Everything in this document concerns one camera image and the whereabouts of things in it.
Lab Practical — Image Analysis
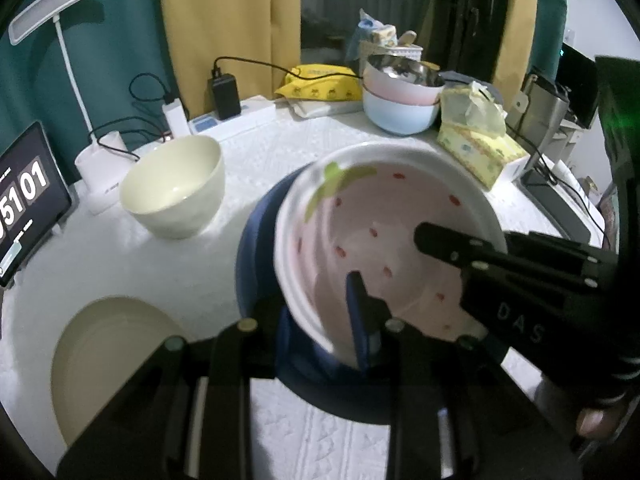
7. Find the black looped cable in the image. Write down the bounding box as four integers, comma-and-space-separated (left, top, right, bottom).
131, 72, 177, 107

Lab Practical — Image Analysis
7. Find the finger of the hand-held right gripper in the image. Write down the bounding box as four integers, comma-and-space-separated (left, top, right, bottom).
505, 231, 619, 281
415, 222, 508, 273

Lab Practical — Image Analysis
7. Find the teal curtain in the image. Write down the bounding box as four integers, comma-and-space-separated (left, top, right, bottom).
0, 0, 181, 186

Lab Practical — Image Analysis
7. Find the black lamp cable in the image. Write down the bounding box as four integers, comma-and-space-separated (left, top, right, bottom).
89, 117, 173, 162

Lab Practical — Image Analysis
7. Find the dark flat device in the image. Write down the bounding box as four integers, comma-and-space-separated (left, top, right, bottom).
519, 167, 594, 247

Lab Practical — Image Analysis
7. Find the tablet with clock display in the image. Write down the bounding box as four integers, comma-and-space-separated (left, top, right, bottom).
0, 121, 73, 288

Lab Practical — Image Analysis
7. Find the yellow curtain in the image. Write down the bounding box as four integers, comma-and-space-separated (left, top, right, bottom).
157, 0, 303, 111

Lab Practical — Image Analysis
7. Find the silver metal device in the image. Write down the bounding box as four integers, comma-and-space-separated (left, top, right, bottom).
505, 67, 571, 161

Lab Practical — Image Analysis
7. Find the blue white bag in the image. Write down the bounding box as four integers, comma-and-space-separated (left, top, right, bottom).
349, 9, 382, 62

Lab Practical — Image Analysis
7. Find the beige plate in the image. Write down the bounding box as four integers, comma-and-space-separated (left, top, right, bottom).
50, 296, 188, 448

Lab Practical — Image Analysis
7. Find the black thin cable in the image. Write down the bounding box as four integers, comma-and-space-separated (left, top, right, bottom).
506, 127, 607, 235

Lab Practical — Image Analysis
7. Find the black charger cable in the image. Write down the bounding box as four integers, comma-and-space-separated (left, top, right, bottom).
214, 56, 362, 82

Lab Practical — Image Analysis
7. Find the black monitor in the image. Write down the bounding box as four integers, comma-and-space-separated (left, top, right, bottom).
555, 45, 601, 127

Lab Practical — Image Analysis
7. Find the pink strawberry print bowl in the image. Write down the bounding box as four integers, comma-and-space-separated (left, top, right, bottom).
274, 141, 508, 368

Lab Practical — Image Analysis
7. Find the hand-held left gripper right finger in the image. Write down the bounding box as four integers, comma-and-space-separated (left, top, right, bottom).
345, 271, 583, 480

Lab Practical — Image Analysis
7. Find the yellow tissue box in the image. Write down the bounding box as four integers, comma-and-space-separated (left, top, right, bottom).
437, 81, 531, 191

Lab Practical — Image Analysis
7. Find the white desk lamp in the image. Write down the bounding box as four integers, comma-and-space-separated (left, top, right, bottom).
9, 0, 131, 216

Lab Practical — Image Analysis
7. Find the yellow packet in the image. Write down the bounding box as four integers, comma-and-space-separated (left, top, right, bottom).
275, 63, 363, 103

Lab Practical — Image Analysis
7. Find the white charger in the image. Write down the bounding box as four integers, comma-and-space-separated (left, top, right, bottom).
162, 101, 191, 137

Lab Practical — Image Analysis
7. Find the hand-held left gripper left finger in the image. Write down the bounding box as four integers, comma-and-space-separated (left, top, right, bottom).
57, 295, 296, 480

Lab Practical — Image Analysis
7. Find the black charger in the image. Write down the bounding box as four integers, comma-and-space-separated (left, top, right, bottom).
209, 74, 242, 121

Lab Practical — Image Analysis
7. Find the white power strip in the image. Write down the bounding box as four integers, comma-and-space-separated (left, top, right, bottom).
189, 95, 277, 142

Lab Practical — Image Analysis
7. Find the white wipes packet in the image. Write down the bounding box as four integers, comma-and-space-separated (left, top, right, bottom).
287, 97, 364, 121

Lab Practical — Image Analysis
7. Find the light blue bowl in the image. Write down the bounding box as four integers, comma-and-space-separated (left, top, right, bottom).
362, 87, 442, 136

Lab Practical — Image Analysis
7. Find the cream bowl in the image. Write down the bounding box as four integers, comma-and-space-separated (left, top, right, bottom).
119, 135, 226, 240

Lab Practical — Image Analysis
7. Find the person's right hand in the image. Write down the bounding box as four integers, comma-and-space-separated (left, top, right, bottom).
575, 402, 630, 440

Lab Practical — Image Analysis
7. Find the steel bowl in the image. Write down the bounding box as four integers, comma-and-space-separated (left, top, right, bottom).
367, 54, 446, 88

